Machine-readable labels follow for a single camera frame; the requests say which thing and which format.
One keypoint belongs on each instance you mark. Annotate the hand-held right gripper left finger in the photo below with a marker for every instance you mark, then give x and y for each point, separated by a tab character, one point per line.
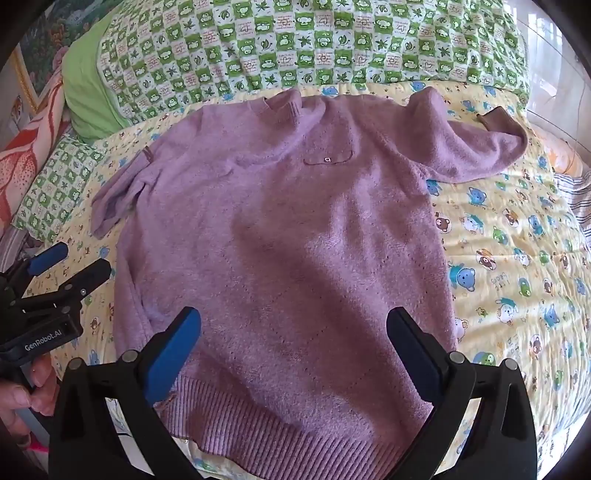
171	357

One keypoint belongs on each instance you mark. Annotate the green checked pillow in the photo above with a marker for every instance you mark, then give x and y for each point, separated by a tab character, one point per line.
60	184

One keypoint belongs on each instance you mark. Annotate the red floral blanket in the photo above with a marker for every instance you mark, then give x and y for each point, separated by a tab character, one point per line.
23	161

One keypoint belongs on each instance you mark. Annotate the blue striped cloth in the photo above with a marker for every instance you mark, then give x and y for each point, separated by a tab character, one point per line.
577	203

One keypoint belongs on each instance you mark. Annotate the orange patterned cloth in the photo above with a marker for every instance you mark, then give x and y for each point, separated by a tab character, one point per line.
558	152

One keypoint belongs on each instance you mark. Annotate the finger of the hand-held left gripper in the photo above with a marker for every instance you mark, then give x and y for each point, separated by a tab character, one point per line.
87	277
48	257

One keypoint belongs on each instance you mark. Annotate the purple knit sweater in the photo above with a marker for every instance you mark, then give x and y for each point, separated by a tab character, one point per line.
277	230

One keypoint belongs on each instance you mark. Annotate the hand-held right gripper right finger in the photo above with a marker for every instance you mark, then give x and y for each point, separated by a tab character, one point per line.
416	357

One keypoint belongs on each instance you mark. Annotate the yellow cartoon bed sheet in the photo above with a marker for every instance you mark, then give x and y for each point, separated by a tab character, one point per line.
508	258

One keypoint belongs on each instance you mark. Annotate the plain green cloth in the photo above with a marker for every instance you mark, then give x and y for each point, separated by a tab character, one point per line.
87	92

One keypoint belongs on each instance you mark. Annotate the person's left hand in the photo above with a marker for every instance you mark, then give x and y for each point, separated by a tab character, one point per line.
14	399

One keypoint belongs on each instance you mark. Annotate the green checked quilt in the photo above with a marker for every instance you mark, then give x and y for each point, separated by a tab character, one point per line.
323	46

